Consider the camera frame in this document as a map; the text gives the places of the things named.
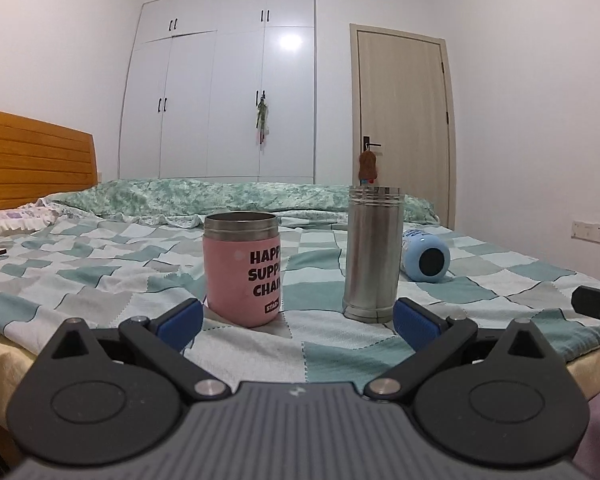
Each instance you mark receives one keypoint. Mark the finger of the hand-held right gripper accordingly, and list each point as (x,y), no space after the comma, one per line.
(597,306)

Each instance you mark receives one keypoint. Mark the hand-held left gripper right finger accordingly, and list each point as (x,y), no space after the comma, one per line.
(416,327)

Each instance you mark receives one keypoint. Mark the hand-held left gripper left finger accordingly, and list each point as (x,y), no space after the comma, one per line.
(181,324)

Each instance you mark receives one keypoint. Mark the light blue cup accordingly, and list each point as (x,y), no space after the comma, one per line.
(422,255)

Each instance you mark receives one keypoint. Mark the pink cup with black print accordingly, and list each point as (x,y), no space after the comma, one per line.
(235,280)

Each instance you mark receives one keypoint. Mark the tall stainless steel flask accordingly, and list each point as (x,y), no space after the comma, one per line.
(372,255)

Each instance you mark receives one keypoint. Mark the checkered bedsheet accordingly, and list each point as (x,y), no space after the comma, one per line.
(105,280)

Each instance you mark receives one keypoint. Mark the green floral quilt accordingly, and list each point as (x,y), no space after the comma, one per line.
(240,195)

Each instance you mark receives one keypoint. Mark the brown plush toy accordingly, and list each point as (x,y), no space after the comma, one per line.
(367,166)

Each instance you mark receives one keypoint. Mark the yellow mattress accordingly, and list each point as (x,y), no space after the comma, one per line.
(2,375)

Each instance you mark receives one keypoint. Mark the floral pillow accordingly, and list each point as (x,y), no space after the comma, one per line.
(15,220)

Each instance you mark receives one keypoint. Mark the beige door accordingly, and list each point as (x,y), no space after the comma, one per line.
(405,120)

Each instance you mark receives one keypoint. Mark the hanging ornament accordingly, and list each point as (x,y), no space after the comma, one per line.
(261,117)

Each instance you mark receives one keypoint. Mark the wooden headboard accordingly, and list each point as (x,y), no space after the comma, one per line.
(30,160)

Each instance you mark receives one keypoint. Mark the white wardrobe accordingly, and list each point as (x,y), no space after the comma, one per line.
(205,100)

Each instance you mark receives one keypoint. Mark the wall socket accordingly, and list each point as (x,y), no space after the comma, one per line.
(589,232)

